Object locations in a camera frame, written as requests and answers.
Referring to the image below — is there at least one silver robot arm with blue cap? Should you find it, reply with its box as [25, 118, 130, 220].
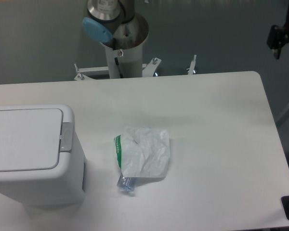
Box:
[82, 0, 135, 43]

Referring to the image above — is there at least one grey trash can push button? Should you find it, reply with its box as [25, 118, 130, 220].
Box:
[60, 123, 74, 152]

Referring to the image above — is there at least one white trash can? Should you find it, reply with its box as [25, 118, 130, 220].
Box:
[0, 104, 87, 206]

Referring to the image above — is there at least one white trash can lid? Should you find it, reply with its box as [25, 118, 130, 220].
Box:
[0, 109, 63, 172]

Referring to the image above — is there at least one crumpled silver foil bag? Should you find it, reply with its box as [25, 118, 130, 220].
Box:
[114, 126, 171, 178]

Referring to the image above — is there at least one crushed clear plastic bottle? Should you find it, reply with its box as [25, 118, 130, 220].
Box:
[117, 174, 138, 193]

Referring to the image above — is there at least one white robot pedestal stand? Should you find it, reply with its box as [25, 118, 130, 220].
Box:
[73, 12, 197, 81]

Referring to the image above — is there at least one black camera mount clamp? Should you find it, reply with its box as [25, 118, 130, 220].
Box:
[266, 4, 289, 60]

